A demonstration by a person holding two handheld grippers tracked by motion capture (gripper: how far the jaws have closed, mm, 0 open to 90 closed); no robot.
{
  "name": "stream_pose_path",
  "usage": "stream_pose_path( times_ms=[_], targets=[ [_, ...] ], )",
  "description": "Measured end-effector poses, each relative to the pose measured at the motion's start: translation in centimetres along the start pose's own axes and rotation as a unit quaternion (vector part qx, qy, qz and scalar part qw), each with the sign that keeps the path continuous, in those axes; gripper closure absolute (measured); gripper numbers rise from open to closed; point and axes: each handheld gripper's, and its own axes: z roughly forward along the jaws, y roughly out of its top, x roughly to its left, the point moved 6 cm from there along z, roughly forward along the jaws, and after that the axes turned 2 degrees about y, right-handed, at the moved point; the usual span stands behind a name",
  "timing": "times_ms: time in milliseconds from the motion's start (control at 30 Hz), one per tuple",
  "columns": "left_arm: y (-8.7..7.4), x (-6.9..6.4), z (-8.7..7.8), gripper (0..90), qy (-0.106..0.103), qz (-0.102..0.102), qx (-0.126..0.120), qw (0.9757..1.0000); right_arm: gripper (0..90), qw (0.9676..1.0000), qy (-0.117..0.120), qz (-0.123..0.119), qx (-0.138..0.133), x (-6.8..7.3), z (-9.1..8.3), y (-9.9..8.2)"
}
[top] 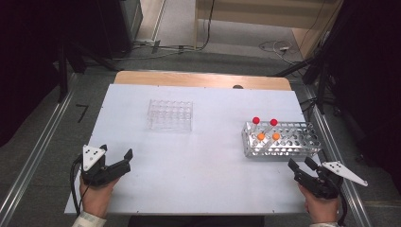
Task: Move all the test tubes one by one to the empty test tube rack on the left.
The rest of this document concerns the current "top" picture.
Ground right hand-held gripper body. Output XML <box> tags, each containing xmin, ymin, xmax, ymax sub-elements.
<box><xmin>294</xmin><ymin>161</ymin><xmax>369</xmax><ymax>200</ymax></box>

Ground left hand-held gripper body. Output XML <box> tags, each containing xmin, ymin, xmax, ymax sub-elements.
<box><xmin>80</xmin><ymin>145</ymin><xmax>131</xmax><ymax>187</ymax></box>

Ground perforated metal test tube rack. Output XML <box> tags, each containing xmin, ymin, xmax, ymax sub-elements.
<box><xmin>241</xmin><ymin>121</ymin><xmax>323</xmax><ymax>159</ymax></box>

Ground orange-capped test tube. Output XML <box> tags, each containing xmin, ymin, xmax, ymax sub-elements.
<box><xmin>252</xmin><ymin>132</ymin><xmax>266</xmax><ymax>149</ymax></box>
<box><xmin>266</xmin><ymin>132</ymin><xmax>281</xmax><ymax>150</ymax></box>

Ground clear plastic test tube rack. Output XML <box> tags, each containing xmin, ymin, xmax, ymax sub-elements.
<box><xmin>145</xmin><ymin>98</ymin><xmax>194</xmax><ymax>132</ymax></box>

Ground person's right hand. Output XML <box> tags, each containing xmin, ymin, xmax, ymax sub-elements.
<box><xmin>297</xmin><ymin>183</ymin><xmax>341</xmax><ymax>224</ymax></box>

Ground person's left hand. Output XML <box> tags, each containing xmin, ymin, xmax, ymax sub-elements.
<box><xmin>78</xmin><ymin>175</ymin><xmax>121</xmax><ymax>219</ymax></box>

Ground white board sheet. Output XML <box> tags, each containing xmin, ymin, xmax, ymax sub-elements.
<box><xmin>64</xmin><ymin>83</ymin><xmax>339</xmax><ymax>216</ymax></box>

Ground black tripod stand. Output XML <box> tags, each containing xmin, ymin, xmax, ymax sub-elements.
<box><xmin>273</xmin><ymin>46</ymin><xmax>344</xmax><ymax>116</ymax></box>

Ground black metal stand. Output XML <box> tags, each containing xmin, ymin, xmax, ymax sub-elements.
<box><xmin>56</xmin><ymin>41</ymin><xmax>121</xmax><ymax>103</ymax></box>

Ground dark cabinet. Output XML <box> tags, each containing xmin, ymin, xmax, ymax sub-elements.
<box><xmin>94</xmin><ymin>0</ymin><xmax>144</xmax><ymax>60</ymax></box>

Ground light wooden furniture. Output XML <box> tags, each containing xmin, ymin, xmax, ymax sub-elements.
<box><xmin>193</xmin><ymin>0</ymin><xmax>344</xmax><ymax>60</ymax></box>

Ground left hand-held gripper black cable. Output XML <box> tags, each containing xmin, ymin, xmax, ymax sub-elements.
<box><xmin>69</xmin><ymin>155</ymin><xmax>93</xmax><ymax>217</ymax></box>

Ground hand-held gripper black cable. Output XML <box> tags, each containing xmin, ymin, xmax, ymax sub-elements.
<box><xmin>337</xmin><ymin>188</ymin><xmax>348</xmax><ymax>227</ymax></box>
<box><xmin>69</xmin><ymin>155</ymin><xmax>93</xmax><ymax>217</ymax></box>

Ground right hand-held gripper black cable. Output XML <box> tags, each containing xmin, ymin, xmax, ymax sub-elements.
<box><xmin>337</xmin><ymin>188</ymin><xmax>348</xmax><ymax>227</ymax></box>

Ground aluminium floor rail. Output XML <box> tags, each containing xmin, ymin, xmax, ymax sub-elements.
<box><xmin>0</xmin><ymin>74</ymin><xmax>78</xmax><ymax>227</ymax></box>
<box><xmin>302</xmin><ymin>86</ymin><xmax>375</xmax><ymax>227</ymax></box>

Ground grey floor cables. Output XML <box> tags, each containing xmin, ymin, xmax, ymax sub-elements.
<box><xmin>113</xmin><ymin>39</ymin><xmax>197</xmax><ymax>61</ymax></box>

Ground white floor cable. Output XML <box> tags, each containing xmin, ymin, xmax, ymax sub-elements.
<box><xmin>258</xmin><ymin>40</ymin><xmax>296</xmax><ymax>64</ymax></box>

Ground black hanging cable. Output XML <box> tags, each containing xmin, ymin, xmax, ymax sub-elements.
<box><xmin>195</xmin><ymin>0</ymin><xmax>216</xmax><ymax>51</ymax></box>

